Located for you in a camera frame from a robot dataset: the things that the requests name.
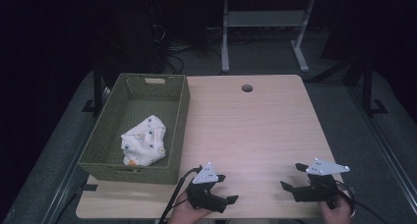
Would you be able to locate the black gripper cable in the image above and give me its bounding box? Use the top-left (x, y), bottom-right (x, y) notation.
top-left (158, 165), bottom-right (204, 224)
top-left (333, 180), bottom-right (391, 224)

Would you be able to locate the bundle of floor cables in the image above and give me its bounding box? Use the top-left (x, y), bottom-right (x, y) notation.
top-left (150, 22), bottom-right (224, 75)

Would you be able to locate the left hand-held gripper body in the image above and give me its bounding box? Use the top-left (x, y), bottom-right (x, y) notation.
top-left (185, 161), bottom-right (228, 214)

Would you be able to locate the green woven basket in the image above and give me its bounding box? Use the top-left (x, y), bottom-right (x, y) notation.
top-left (78, 73), bottom-right (191, 186)

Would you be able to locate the person's left hand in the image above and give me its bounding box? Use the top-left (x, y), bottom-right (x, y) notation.
top-left (167, 190), bottom-right (212, 224)

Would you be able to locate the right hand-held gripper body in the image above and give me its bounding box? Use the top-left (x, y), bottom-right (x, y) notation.
top-left (292, 157), bottom-right (351, 209)

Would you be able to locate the grey metal table frame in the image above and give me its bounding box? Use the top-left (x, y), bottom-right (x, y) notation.
top-left (220, 0), bottom-right (316, 74)

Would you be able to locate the black metal stand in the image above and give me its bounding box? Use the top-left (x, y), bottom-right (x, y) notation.
top-left (82, 62), bottom-right (103, 118)
top-left (361, 58), bottom-right (389, 118)

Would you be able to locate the person's right hand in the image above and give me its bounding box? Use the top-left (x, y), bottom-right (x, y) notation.
top-left (319, 196), bottom-right (356, 224)

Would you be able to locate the white printed cloth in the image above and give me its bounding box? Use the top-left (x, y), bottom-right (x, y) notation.
top-left (120, 114), bottom-right (167, 167)

